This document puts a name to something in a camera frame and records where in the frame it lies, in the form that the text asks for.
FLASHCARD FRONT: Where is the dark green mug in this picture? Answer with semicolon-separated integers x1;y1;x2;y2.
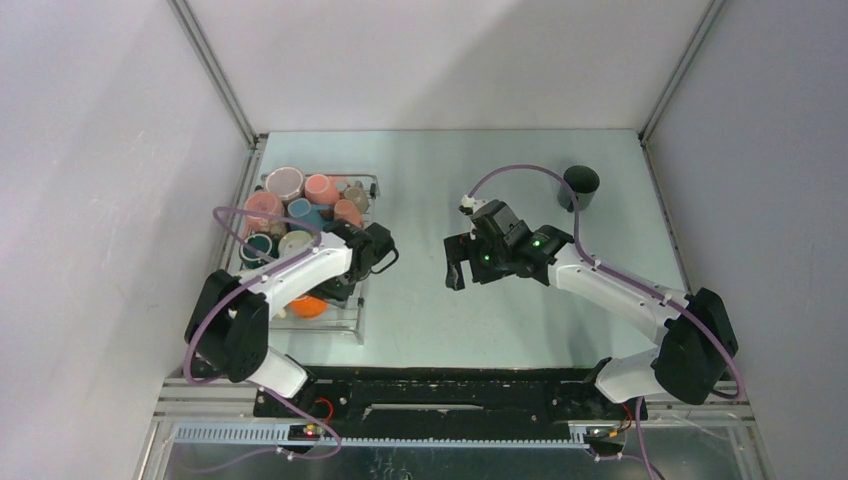
557;165;601;213

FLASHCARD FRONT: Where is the wire dish rack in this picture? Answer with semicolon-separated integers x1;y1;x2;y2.
269;174;380;345

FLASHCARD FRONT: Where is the blue mug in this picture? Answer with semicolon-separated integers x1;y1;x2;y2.
286;198;332;231

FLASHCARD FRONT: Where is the beige small mug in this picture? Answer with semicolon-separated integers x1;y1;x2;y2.
343;184;370;214

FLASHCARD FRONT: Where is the aluminium frame rail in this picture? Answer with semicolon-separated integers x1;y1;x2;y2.
134;379;774;479

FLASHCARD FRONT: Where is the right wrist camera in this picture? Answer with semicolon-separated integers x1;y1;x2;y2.
458;197;531;243

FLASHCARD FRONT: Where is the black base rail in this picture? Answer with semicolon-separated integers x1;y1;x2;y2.
293;366;647;442

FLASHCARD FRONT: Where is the pink patterned mug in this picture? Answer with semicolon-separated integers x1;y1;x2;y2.
243;191;287;239

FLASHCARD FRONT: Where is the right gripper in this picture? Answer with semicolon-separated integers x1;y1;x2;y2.
443;232;513;292

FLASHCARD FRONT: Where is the light green mug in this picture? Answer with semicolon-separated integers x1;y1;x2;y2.
278;230;315;258

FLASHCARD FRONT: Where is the grey mug white base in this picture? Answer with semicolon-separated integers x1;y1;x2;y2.
264;166;306;205

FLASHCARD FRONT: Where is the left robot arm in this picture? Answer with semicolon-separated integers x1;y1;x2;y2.
183;220;397;417

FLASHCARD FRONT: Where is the orange mug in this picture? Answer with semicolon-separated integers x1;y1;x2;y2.
287;295;329;320

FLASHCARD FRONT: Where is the teal green mug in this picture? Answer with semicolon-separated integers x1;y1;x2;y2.
239;233;279;270

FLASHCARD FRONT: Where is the salmon printed mug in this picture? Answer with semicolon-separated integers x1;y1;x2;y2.
333;199;364;228

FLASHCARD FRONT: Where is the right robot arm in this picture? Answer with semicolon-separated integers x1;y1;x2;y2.
444;224;738;418

